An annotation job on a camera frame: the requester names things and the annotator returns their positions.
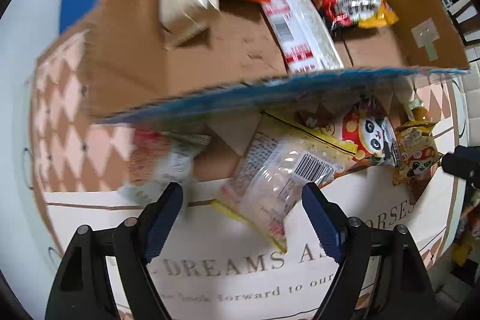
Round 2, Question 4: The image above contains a small yellow panda packet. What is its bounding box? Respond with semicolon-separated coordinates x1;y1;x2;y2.
393;121;442;205

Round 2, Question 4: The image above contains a panda print snack bag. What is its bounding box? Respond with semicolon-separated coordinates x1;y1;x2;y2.
295;94;400;169

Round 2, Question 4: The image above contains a yellow clear biscuit bag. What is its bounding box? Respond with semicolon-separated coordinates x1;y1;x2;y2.
212;111;358;253

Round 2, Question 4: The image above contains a red silver snack packet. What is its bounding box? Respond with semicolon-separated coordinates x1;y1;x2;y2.
262;0;344;74

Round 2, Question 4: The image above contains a cardboard box blue print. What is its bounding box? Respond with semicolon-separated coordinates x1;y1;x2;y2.
80;0;469;123

